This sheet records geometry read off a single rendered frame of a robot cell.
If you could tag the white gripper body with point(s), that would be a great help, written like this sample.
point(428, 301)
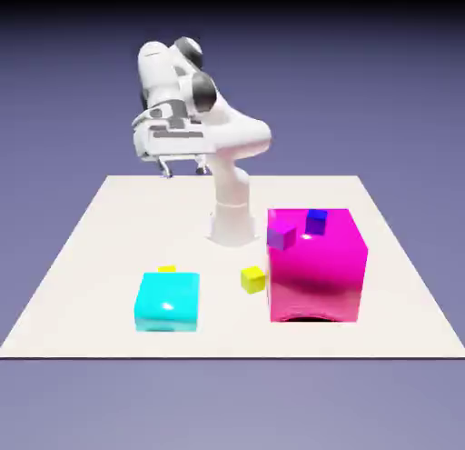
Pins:
point(174, 144)

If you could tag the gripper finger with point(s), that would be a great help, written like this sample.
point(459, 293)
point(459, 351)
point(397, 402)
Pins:
point(202, 166)
point(165, 166)

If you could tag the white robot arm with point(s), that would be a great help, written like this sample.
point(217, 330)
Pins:
point(232, 137)

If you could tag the small yellow cube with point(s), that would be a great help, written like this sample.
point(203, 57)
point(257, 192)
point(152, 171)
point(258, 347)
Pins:
point(167, 269)
point(253, 280)

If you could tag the small purple cube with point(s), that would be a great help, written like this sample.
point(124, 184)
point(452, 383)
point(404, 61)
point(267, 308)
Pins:
point(280, 236)

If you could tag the small blue cube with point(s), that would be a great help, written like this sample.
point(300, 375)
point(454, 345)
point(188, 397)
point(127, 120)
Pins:
point(316, 222)

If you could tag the large cyan box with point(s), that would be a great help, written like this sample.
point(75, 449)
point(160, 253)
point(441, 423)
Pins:
point(167, 297)

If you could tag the large magenta box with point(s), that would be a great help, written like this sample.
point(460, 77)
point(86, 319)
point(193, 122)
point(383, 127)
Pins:
point(319, 268)

